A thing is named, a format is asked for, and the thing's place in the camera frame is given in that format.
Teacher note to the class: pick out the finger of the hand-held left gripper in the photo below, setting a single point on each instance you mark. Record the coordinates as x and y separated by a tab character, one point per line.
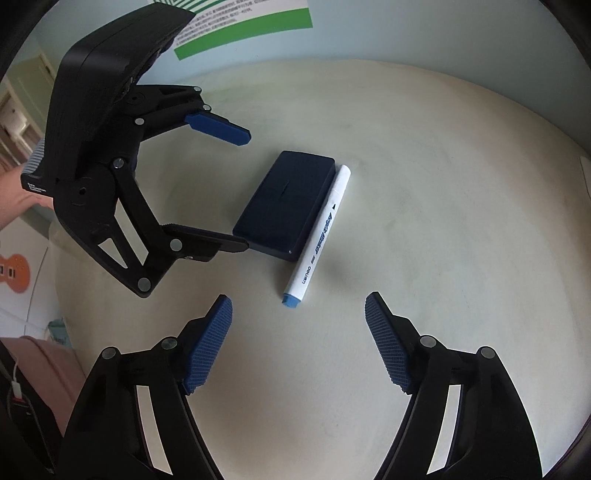
203	242
217	127

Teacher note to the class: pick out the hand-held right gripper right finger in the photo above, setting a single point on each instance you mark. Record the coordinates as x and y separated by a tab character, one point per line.
385	341

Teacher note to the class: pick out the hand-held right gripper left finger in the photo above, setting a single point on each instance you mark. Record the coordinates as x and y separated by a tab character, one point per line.
207	346

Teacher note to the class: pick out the dark blue box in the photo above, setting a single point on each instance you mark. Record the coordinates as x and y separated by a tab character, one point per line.
281	207

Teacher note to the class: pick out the white marker with blue cap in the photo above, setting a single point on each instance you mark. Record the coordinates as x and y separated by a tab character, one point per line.
318	235

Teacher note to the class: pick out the person's left forearm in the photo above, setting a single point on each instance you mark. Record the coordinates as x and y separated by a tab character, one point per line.
14	194

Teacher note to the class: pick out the pale green box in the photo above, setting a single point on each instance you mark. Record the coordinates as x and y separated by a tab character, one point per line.
59	331

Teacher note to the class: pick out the orange guitar sticker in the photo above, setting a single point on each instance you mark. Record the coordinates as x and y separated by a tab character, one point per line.
14	272

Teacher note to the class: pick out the green white wall poster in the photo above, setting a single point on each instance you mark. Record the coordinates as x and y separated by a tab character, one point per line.
258	14

